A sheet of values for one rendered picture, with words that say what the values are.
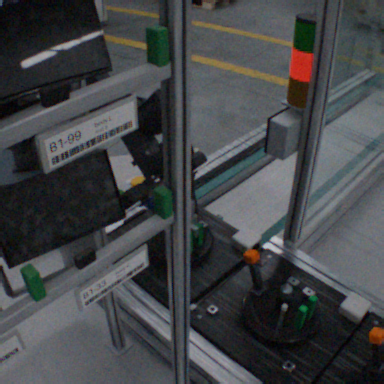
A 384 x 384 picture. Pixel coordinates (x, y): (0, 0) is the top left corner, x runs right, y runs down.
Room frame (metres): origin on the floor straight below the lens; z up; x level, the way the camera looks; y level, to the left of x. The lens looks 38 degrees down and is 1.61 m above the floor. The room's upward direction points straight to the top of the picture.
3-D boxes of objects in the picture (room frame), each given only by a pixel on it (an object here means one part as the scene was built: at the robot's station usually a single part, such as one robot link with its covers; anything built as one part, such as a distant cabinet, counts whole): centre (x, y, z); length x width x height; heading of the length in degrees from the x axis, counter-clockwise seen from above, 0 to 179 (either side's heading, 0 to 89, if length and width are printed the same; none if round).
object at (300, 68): (0.70, -0.20, 1.33); 0.05 x 0.05 x 0.05
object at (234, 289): (0.47, -0.16, 1.01); 0.24 x 0.24 x 0.13; 46
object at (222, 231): (0.65, 0.02, 0.96); 0.24 x 0.24 x 0.02; 46
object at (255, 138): (0.95, -0.07, 0.91); 0.89 x 0.06 x 0.11; 136
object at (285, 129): (0.70, -0.20, 1.29); 0.12 x 0.05 x 0.25; 136
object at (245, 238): (0.65, -0.12, 0.97); 0.05 x 0.05 x 0.04; 46
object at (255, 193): (0.85, -0.21, 0.91); 0.84 x 0.28 x 0.10; 136
